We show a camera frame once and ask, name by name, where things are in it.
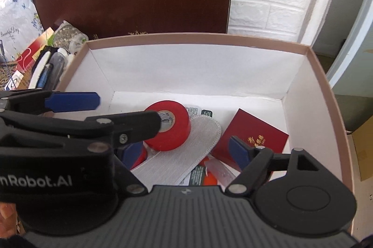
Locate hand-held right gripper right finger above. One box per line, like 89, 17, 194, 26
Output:
226, 136, 320, 197

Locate clear plastic case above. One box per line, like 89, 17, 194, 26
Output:
48, 51, 69, 83

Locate red gift bag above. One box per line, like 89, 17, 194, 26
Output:
16, 41, 45, 73

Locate red booklet with gold print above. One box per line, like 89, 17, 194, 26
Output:
210, 109, 289, 179

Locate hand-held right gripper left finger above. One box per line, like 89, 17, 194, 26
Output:
112, 142, 149, 196

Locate small packets under insole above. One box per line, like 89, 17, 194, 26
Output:
204, 157, 238, 187

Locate white floral plastic bag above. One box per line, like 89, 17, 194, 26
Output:
0, 0, 40, 62

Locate brown letter print tablecloth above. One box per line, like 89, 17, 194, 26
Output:
0, 62, 30, 91

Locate red tape roll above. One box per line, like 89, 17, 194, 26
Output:
144, 100, 192, 152

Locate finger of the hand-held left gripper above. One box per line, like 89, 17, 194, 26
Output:
0, 111, 162, 154
0, 89, 101, 115

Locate brown cardboard carton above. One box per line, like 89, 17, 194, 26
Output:
350, 117, 373, 182

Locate orange red packet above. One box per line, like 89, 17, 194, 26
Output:
202, 170, 219, 187

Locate brown cardboard box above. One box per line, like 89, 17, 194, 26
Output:
55, 32, 356, 238

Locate dark green packet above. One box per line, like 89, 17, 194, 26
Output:
186, 166, 206, 187

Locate yellow orange card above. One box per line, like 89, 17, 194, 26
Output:
33, 27, 55, 47

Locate person's left hand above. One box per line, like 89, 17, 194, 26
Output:
0, 203, 16, 237

